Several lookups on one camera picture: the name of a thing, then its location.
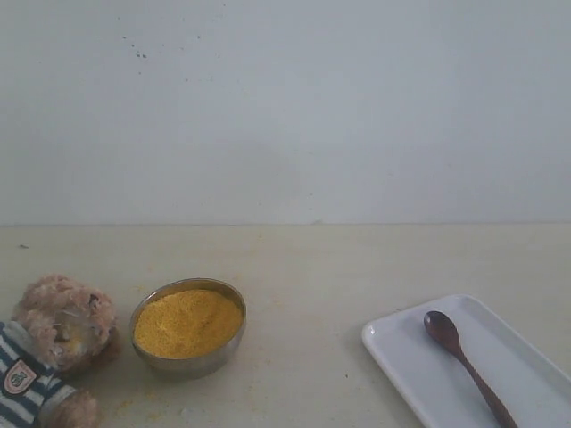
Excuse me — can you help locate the dark wooden spoon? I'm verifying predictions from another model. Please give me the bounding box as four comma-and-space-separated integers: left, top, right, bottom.
423, 310, 518, 428

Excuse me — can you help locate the brown teddy bear striped shirt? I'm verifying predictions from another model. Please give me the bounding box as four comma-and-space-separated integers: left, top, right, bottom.
1, 275, 121, 428

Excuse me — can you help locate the yellow millet grain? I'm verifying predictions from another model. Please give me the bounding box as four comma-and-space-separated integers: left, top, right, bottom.
134, 290, 243, 359

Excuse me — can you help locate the steel bowl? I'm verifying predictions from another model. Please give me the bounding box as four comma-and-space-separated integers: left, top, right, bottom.
129, 278, 246, 379

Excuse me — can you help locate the white rectangular plastic tray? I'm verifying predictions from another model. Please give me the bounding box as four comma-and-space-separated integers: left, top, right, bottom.
361, 294, 570, 427

